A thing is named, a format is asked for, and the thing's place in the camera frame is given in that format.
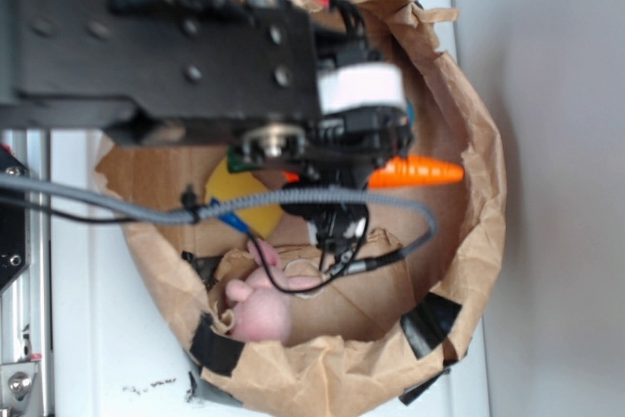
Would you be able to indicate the orange plastic toy carrot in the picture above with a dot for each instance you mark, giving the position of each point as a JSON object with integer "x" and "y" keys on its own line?
{"x": 395, "y": 172}

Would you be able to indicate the aluminium rail frame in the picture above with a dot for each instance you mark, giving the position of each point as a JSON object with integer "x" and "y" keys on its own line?
{"x": 27, "y": 382}

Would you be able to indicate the brown paper bag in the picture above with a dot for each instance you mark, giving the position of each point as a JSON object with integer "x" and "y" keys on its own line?
{"x": 368, "y": 338}

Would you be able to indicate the white cylindrical camera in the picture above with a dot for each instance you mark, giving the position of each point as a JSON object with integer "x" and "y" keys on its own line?
{"x": 361, "y": 85}

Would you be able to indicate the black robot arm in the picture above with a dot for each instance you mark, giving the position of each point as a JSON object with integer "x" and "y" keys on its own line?
{"x": 262, "y": 77}

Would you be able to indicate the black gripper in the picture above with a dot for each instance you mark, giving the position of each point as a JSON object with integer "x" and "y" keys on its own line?
{"x": 346, "y": 139}

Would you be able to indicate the pink plush toy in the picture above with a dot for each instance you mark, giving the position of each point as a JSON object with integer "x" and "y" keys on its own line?
{"x": 261, "y": 303}

